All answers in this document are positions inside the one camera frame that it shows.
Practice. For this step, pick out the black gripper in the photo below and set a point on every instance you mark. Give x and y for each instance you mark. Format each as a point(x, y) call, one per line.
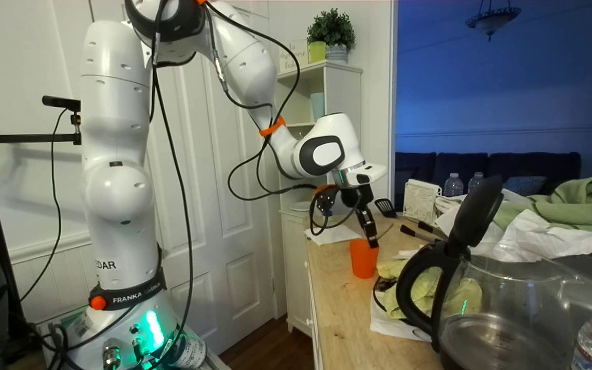
point(353, 196)

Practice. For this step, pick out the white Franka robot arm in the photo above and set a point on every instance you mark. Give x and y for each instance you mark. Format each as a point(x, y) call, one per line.
point(113, 136)

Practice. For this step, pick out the folded white paper towel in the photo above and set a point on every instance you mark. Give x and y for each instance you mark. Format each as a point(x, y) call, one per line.
point(334, 235)

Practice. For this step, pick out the orange plastic cup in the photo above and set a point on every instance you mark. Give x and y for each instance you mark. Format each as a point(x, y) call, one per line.
point(362, 264)

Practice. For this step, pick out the black marker pen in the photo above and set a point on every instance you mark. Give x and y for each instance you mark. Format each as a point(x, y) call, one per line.
point(416, 232)
point(425, 224)

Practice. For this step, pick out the white patterned tissue box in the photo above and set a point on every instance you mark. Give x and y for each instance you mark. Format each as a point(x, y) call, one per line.
point(420, 199)

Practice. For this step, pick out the light green waffle cloth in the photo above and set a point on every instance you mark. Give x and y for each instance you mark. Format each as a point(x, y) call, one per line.
point(420, 287)

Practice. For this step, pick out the white wood-top kitchen island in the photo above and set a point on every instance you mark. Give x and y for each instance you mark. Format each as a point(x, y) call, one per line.
point(343, 309)

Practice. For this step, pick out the clear water bottle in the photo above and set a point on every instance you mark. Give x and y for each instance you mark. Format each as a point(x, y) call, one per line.
point(453, 186)
point(475, 182)

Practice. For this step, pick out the white open shelf unit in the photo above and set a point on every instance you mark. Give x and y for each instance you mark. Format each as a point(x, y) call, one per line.
point(340, 89)

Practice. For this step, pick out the white panel door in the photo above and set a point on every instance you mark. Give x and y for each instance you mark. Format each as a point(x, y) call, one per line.
point(235, 273)

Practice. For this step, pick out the dark blue sofa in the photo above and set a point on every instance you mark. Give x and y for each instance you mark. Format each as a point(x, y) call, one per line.
point(515, 167)

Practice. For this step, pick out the white crumpled sheet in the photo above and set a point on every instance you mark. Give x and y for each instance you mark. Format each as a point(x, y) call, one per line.
point(534, 238)

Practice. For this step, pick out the yellow-green plant pot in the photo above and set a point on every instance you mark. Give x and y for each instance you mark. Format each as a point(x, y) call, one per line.
point(316, 51)

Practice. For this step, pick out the potted plant grey pot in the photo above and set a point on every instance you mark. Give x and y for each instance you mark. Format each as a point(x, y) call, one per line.
point(331, 26)

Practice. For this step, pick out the green fabric pile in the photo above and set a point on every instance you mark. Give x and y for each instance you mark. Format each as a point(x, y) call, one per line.
point(585, 201)

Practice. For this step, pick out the hanging ceiling chandelier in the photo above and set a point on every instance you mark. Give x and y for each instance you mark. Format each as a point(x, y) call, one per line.
point(494, 17)

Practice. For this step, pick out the black camera tripod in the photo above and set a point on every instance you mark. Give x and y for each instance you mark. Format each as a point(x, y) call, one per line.
point(60, 102)

